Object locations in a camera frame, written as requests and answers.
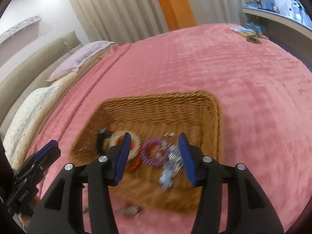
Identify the pink fleece blanket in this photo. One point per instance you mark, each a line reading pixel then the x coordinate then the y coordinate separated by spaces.
pixel 238 101

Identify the white carved wall shelf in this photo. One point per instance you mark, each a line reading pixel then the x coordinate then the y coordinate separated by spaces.
pixel 28 22

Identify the light blue bow clip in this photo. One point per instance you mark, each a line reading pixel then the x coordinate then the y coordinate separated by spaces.
pixel 171 166

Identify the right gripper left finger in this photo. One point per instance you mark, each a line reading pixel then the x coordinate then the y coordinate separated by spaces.
pixel 60 209

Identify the silver hair clip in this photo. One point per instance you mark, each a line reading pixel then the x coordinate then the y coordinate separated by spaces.
pixel 131 211

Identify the white vase with plant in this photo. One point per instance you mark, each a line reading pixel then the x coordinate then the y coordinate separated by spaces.
pixel 298 11

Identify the colourful booklet on bed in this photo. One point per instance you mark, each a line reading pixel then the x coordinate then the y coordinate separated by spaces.
pixel 251 36

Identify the white floral pillow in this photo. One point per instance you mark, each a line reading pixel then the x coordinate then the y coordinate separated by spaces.
pixel 26 112

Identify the beige curtain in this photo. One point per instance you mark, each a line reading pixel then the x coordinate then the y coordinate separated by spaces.
pixel 125 21

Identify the beige padded headboard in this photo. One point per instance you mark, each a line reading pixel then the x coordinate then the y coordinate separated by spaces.
pixel 33 73

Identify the white desk lamp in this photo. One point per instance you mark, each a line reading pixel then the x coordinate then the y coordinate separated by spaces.
pixel 285 8

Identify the orange curtain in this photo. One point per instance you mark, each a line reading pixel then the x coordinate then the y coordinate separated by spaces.
pixel 178 14

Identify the white desk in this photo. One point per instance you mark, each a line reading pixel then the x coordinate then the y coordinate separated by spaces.
pixel 289 34

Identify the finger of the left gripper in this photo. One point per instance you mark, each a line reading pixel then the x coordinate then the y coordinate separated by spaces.
pixel 46 157
pixel 45 148

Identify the lilac pillow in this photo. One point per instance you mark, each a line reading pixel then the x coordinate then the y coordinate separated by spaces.
pixel 74 62

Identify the brown wicker basket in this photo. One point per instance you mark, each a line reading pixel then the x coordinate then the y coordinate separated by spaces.
pixel 156 148

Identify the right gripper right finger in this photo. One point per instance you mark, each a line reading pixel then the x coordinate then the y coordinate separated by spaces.
pixel 249 210

